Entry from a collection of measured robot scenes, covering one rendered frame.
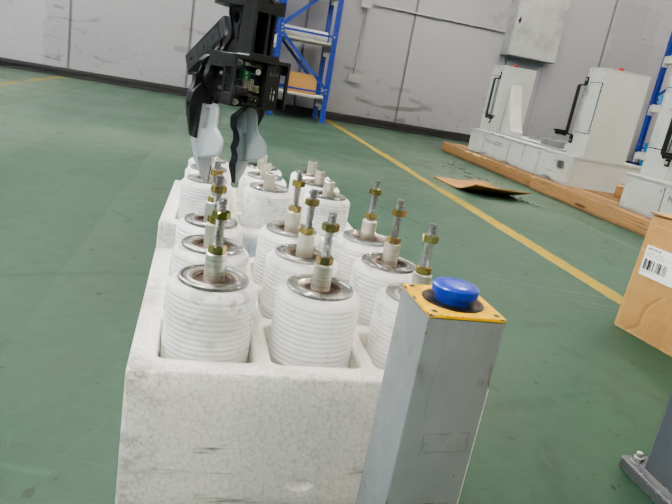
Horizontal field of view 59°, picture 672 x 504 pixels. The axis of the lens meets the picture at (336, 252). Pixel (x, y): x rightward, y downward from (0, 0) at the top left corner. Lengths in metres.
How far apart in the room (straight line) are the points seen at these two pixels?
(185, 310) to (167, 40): 6.39
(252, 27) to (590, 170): 3.49
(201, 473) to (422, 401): 0.27
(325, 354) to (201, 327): 0.14
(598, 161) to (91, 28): 5.15
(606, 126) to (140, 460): 3.66
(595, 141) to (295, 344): 3.49
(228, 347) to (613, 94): 3.58
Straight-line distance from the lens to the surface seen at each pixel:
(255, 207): 1.15
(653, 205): 3.34
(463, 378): 0.52
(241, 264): 0.75
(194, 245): 0.75
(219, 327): 0.63
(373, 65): 7.13
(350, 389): 0.65
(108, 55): 7.03
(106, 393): 0.93
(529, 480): 0.92
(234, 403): 0.64
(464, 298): 0.51
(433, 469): 0.56
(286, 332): 0.66
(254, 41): 0.67
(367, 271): 0.78
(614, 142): 4.09
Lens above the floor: 0.48
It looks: 16 degrees down
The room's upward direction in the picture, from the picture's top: 10 degrees clockwise
